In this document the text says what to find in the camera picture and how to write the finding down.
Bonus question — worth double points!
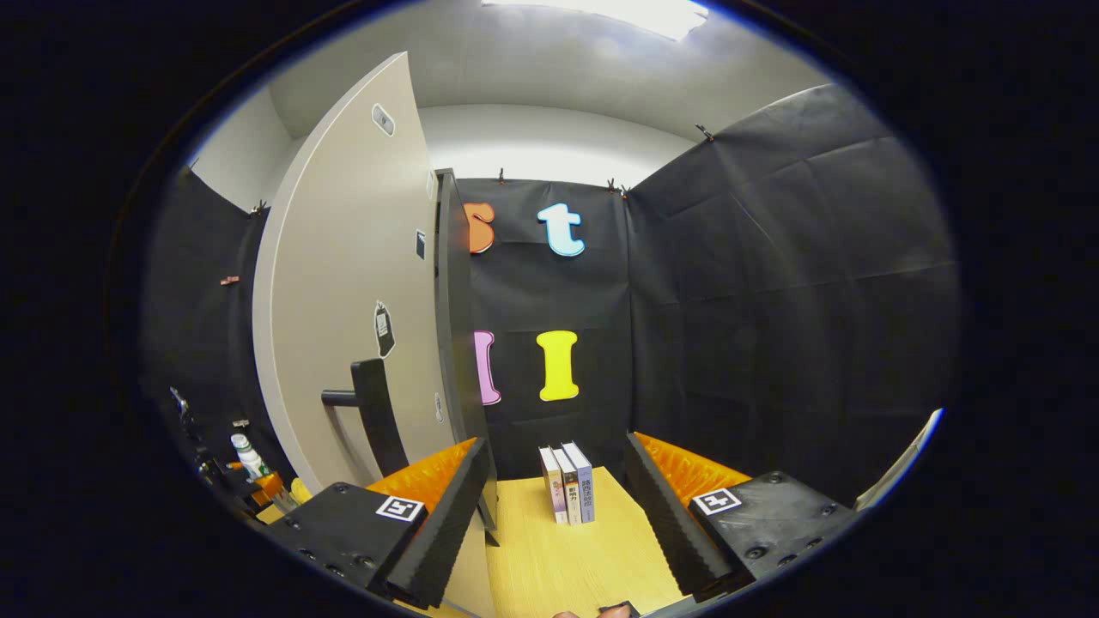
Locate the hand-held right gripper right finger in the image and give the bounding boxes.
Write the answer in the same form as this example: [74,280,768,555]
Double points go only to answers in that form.
[623,431,860,603]

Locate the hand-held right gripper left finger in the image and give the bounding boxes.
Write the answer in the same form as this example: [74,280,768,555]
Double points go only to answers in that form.
[260,437,493,609]

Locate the clear plastic bottle green label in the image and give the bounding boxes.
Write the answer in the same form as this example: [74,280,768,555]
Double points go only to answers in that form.
[230,433,270,480]

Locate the beige cabinet door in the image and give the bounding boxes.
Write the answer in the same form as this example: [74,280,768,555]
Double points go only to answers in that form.
[252,51,499,618]

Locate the blue grey book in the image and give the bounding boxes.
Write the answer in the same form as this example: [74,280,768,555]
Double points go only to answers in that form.
[562,441,595,524]

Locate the beige book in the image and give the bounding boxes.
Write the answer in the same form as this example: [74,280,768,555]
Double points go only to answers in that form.
[552,446,583,526]

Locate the white purple book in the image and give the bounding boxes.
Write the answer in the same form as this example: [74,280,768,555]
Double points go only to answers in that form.
[538,446,568,526]

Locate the black backdrop cloth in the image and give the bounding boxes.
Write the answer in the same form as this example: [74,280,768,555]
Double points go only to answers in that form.
[137,82,961,516]

